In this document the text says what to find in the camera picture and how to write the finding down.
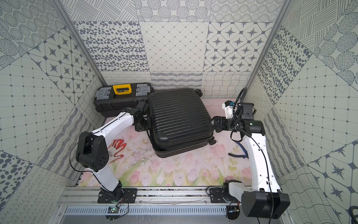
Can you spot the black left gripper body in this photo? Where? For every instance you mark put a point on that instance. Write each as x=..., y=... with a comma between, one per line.
x=144, y=119

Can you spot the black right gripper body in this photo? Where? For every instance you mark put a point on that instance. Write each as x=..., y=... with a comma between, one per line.
x=230, y=125

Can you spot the black hard-shell suitcase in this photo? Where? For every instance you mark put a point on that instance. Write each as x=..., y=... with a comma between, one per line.
x=180, y=122

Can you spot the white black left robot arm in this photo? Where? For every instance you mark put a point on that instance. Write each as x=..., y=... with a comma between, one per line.
x=92, y=149

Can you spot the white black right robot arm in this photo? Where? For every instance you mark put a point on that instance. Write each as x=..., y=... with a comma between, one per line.
x=264, y=198

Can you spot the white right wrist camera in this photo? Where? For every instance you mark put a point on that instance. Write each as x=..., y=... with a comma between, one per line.
x=229, y=108

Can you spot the black toolbox with yellow handle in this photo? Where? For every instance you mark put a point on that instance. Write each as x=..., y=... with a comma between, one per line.
x=109, y=104

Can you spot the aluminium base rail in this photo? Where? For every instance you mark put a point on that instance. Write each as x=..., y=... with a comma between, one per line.
x=147, y=201

